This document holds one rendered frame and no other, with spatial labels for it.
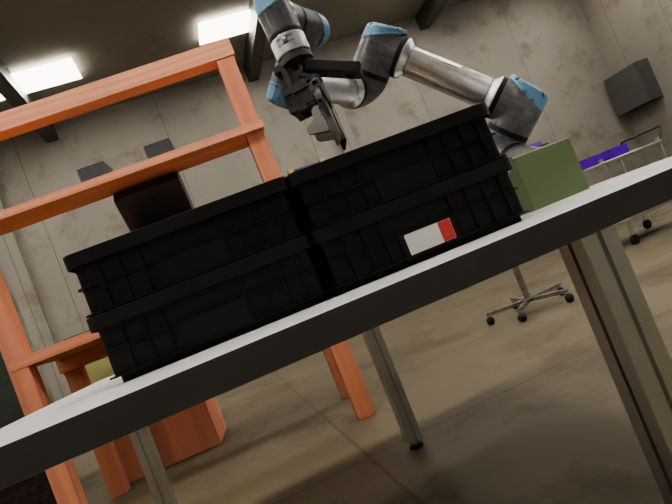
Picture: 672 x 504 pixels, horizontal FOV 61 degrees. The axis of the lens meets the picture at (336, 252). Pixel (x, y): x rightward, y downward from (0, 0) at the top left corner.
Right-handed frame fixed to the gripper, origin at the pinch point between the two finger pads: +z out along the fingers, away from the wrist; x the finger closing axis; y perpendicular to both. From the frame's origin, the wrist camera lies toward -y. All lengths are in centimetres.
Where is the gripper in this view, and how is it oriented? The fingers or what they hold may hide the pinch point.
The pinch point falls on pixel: (342, 140)
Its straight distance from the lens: 117.4
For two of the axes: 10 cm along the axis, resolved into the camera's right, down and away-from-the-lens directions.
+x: -2.3, 0.0, -9.7
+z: 3.9, 9.1, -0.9
